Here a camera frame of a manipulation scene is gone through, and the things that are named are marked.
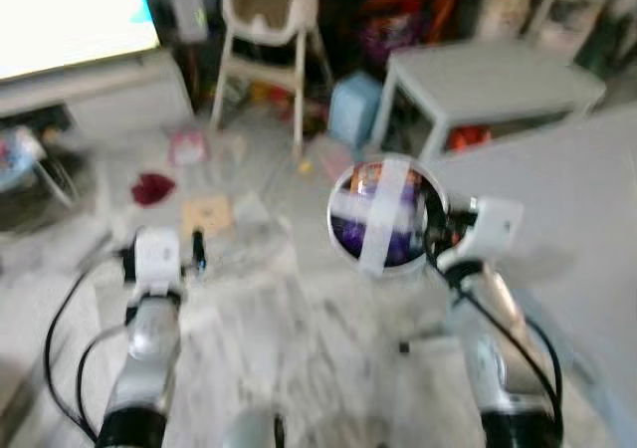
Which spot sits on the round taped food container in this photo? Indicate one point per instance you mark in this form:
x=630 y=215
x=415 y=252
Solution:
x=383 y=219

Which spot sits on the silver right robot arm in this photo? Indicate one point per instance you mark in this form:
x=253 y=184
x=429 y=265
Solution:
x=488 y=338

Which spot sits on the flat cardboard piece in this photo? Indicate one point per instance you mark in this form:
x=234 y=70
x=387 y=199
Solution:
x=209 y=216

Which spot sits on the dark red cloth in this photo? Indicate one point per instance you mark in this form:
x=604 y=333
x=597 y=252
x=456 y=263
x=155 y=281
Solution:
x=153 y=189

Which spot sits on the small red toy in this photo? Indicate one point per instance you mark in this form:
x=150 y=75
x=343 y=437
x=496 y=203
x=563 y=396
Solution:
x=468 y=137

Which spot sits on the small pink toy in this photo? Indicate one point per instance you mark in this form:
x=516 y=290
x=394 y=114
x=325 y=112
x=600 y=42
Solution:
x=187 y=147

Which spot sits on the grey low table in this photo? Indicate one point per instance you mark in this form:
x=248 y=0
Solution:
x=488 y=80

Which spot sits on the white television stand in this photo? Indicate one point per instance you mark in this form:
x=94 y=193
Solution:
x=119 y=105

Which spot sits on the red and purple bag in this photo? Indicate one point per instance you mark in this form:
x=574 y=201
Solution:
x=393 y=20

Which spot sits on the small grey box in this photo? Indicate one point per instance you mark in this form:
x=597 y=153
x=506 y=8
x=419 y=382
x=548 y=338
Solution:
x=189 y=15

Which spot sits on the white high chair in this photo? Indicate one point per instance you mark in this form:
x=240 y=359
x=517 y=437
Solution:
x=269 y=10

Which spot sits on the bright television screen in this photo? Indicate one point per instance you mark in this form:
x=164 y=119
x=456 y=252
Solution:
x=70 y=15

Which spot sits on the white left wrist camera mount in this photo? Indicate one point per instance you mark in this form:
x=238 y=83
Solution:
x=157 y=254

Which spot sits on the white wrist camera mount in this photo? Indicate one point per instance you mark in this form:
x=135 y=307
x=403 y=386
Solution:
x=493 y=229
x=157 y=254

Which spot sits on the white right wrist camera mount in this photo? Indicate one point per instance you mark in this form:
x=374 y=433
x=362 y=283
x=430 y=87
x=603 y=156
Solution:
x=493 y=229

